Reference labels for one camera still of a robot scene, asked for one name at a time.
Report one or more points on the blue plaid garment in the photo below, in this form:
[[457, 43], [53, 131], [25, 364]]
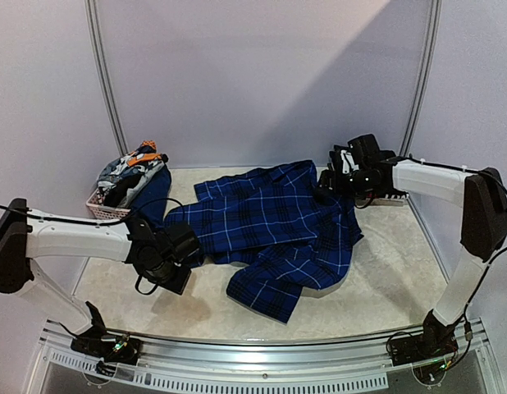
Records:
[[289, 234]]

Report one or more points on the red black plaid shirt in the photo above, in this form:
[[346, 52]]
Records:
[[392, 199]]

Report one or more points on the left aluminium frame post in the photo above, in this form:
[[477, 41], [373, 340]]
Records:
[[92, 16]]

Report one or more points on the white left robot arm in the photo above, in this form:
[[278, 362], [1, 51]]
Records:
[[159, 256]]

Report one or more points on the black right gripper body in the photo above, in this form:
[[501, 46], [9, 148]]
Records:
[[327, 180]]

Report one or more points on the solid navy blue garment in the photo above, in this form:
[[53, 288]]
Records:
[[150, 204]]

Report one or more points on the camouflage orange garment pile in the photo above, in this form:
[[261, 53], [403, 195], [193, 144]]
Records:
[[123, 179]]

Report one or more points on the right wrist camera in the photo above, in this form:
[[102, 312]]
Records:
[[348, 164]]

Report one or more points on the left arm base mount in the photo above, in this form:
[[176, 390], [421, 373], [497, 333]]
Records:
[[111, 348]]

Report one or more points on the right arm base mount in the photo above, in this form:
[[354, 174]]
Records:
[[406, 348]]

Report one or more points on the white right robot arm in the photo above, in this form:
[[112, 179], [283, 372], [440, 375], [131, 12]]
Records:
[[361, 170]]

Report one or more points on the aluminium front rail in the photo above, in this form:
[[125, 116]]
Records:
[[342, 365]]

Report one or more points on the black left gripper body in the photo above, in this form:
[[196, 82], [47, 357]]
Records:
[[168, 279]]

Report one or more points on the right aluminium frame post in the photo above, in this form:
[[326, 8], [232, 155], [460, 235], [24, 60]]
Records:
[[424, 70]]

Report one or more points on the aluminium frame post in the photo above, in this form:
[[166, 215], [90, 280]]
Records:
[[92, 16], [424, 70]]

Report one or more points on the black t-shirt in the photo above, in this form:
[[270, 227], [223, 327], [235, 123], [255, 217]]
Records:
[[334, 154]]

